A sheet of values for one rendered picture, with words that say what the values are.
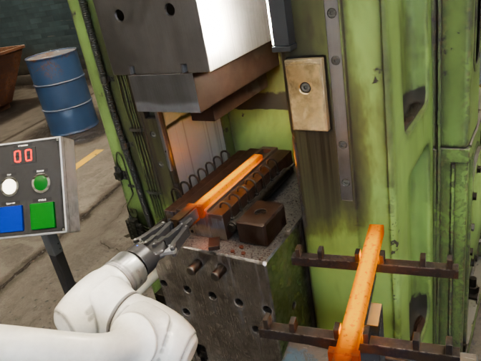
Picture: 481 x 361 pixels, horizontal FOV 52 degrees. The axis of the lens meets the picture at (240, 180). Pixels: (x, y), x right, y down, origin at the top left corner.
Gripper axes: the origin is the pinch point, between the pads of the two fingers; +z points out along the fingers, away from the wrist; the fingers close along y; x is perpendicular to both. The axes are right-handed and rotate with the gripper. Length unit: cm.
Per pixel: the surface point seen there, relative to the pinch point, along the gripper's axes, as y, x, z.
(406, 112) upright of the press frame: 44, 12, 47
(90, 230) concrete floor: -190, -102, 103
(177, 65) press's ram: 3.8, 38.0, 6.1
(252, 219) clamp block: 15.2, -2.4, 7.3
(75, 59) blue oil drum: -377, -26, 292
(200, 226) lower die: -0.7, -5.8, 5.2
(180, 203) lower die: -9.7, -2.4, 9.7
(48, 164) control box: -44.7, 13.3, -2.5
